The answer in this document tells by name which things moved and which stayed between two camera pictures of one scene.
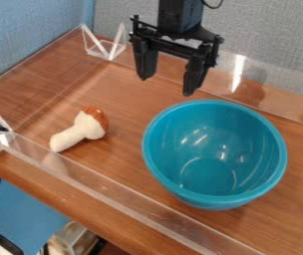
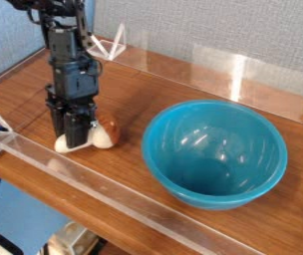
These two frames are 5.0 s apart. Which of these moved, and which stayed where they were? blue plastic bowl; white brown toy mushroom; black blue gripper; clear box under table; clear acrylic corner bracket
Moved: white brown toy mushroom; black blue gripper
Stayed: blue plastic bowl; clear acrylic corner bracket; clear box under table
